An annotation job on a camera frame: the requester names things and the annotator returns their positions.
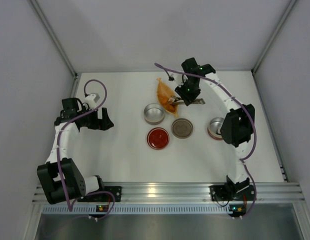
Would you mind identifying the metal tongs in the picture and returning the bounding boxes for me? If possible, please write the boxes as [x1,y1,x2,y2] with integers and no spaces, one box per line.
[168,96,206,106]

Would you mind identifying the orange fried food piece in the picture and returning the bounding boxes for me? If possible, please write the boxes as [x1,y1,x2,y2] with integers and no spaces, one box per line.
[166,104,176,113]
[158,96,169,105]

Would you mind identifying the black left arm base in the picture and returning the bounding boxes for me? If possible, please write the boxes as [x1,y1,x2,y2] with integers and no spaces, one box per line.
[77,185,122,203]

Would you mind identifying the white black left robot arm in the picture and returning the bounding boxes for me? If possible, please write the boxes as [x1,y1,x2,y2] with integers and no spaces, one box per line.
[36,93,114,205]

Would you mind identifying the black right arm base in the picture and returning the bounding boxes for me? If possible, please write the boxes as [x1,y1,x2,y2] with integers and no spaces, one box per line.
[209,185,255,202]

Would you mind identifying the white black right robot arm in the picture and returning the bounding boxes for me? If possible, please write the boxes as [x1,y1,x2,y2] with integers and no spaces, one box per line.
[175,57,257,202]

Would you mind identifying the woven bamboo basket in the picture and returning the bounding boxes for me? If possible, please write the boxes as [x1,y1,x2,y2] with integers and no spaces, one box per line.
[156,78,179,118]

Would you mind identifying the grey round metal container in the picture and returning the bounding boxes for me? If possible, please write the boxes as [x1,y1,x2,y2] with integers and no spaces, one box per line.
[143,103,166,125]

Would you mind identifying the red round metal container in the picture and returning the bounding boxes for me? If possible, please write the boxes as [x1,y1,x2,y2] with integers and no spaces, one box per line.
[207,117,224,141]

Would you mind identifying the red round lid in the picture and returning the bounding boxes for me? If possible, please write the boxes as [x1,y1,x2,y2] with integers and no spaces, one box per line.
[146,127,170,150]

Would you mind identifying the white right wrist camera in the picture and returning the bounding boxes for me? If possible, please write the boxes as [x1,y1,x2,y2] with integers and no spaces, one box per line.
[168,73,184,86]

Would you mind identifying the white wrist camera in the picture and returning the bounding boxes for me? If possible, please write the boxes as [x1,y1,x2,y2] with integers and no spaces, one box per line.
[83,93,100,109]
[168,73,184,86]

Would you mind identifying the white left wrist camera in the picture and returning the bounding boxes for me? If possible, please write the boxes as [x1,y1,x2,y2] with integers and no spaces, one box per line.
[83,93,100,109]

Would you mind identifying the aluminium mounting rail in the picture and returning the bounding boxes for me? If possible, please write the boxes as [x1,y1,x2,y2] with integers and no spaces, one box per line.
[32,181,305,204]

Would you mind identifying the slotted grey cable duct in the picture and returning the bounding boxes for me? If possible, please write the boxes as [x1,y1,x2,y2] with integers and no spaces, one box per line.
[42,203,231,215]

